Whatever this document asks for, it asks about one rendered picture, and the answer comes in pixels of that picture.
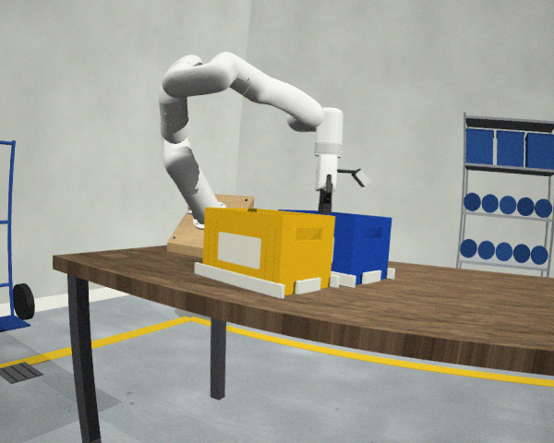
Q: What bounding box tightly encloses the yellow plastic crate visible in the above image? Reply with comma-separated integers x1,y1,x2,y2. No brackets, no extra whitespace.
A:
203,208,335,295

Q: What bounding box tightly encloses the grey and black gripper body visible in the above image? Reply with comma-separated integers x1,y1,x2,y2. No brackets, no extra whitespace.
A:
315,153,342,192

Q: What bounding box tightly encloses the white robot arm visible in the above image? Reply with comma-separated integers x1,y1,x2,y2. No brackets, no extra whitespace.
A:
159,52,343,230

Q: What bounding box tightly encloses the blue divided crate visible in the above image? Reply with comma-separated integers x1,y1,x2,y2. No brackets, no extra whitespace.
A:
292,210,392,285

